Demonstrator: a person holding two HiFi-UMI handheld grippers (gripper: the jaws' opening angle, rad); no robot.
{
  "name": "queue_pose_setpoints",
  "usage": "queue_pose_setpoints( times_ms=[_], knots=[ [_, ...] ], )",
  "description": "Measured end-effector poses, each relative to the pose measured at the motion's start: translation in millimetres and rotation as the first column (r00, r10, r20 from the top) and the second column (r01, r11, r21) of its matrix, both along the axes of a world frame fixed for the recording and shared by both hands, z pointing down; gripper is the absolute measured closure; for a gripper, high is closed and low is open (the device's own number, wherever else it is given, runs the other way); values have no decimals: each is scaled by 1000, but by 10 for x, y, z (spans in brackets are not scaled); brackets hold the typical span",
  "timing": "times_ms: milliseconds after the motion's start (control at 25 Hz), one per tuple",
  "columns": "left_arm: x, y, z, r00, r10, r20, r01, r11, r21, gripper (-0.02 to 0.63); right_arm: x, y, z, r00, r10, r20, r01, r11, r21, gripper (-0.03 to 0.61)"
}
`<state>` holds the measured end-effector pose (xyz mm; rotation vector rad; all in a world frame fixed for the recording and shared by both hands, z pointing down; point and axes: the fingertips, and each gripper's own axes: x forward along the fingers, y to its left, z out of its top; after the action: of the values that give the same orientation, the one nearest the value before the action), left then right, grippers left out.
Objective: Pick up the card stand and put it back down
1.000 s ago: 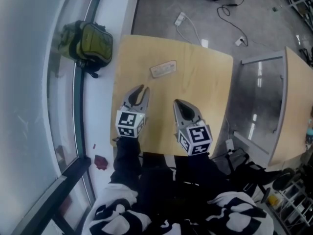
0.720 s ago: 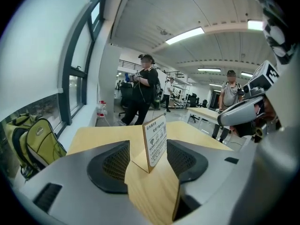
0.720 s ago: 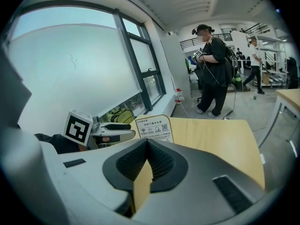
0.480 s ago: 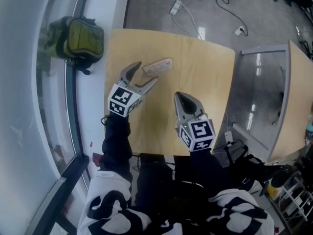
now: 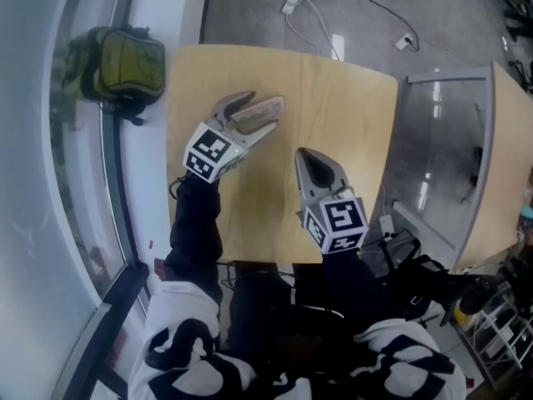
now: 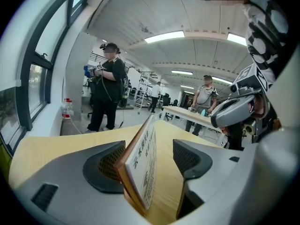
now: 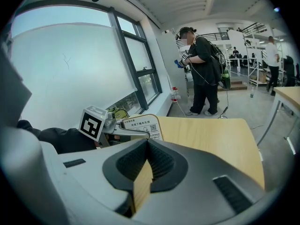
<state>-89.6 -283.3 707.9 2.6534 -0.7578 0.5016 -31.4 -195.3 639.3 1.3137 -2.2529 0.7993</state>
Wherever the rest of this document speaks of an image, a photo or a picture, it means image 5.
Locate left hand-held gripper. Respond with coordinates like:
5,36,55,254
183,90,279,185

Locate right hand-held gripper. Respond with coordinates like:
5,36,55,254
293,147,371,257

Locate thin cardboard sheet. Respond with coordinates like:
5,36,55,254
230,94,287,135

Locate person's right forearm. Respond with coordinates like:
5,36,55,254
319,247,403,323

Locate person's left forearm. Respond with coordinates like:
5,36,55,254
164,172,225,303

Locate green backpack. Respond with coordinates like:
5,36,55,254
61,25,167,127

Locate person's black trousers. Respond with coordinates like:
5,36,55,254
227,260,376,353

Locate black equipment bag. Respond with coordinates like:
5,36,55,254
385,252,503,328

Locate person's black white patterned top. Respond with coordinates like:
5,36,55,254
127,280,468,400

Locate white floor cable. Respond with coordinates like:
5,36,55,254
284,0,347,62

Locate black floor cable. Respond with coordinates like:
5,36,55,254
360,0,421,53

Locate wooden table with grey frame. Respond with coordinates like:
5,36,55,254
405,59,533,273

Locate dark window frame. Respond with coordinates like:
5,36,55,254
49,0,151,400

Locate white wire rack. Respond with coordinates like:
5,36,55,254
452,280,533,388

